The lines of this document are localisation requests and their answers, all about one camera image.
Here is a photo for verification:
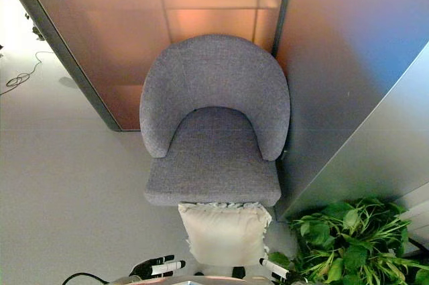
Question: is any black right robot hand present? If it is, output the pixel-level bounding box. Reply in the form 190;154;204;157
259;257;290;283

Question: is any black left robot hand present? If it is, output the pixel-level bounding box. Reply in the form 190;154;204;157
129;254;186;279

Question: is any cream fringed square pillow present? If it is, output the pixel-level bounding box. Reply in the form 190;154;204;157
177;201;273;267

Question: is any green leafy potted plant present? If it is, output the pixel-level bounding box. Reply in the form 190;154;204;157
267;197;429;285

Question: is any grey fabric tub armchair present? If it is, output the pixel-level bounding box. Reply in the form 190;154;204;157
139;33;291;208

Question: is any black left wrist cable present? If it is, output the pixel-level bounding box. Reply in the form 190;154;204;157
62;272;109;285

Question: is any thin black coiled floor cable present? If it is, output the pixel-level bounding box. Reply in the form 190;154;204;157
5;50;54;89

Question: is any grey metal partition post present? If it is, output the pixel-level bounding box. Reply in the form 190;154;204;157
0;0;122;132
270;0;298;58

